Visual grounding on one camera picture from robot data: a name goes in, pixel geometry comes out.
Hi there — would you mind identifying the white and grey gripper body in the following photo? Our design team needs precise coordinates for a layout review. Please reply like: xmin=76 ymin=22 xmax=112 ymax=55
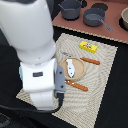
xmin=20 ymin=58 xmax=66 ymax=110

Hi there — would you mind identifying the white fish toy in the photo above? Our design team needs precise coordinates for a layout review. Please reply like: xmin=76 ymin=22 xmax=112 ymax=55
xmin=66 ymin=59 xmax=75 ymax=78

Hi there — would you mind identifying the yellow box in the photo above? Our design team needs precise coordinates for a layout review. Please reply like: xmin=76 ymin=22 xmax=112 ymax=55
xmin=79 ymin=41 xmax=97 ymax=53

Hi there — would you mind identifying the light blue cup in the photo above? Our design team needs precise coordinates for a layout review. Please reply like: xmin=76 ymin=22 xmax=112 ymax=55
xmin=19 ymin=66 xmax=23 ymax=81

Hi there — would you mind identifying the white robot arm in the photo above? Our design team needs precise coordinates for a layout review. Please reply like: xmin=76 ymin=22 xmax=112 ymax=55
xmin=0 ymin=0 xmax=66 ymax=110

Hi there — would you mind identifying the round wooden plate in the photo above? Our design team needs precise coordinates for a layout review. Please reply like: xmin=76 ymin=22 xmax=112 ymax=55
xmin=60 ymin=57 xmax=86 ymax=81

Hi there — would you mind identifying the beige woven placemat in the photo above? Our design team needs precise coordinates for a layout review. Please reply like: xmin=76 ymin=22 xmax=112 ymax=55
xmin=15 ymin=32 xmax=119 ymax=128

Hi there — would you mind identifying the dark grey pot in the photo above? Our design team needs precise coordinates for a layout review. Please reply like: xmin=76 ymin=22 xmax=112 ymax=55
xmin=59 ymin=0 xmax=82 ymax=20

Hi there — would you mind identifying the dark grey frying pan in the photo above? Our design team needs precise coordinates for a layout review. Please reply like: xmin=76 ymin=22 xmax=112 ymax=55
xmin=83 ymin=8 xmax=112 ymax=31

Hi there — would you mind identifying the black stove burner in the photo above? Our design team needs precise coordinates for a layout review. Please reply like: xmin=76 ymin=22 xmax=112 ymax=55
xmin=91 ymin=3 xmax=108 ymax=11

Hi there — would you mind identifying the beige bowl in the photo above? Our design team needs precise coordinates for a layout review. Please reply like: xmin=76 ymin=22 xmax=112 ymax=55
xmin=121 ymin=7 xmax=128 ymax=30

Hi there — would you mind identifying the black cable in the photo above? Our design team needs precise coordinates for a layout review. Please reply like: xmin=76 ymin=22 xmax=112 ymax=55
xmin=0 ymin=93 xmax=65 ymax=115

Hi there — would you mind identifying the fork with wooden handle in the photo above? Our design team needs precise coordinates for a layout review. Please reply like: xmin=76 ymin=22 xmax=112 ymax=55
xmin=65 ymin=80 xmax=88 ymax=91

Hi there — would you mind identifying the knife with wooden handle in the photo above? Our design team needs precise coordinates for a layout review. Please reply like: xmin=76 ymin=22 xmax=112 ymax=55
xmin=60 ymin=51 xmax=101 ymax=66

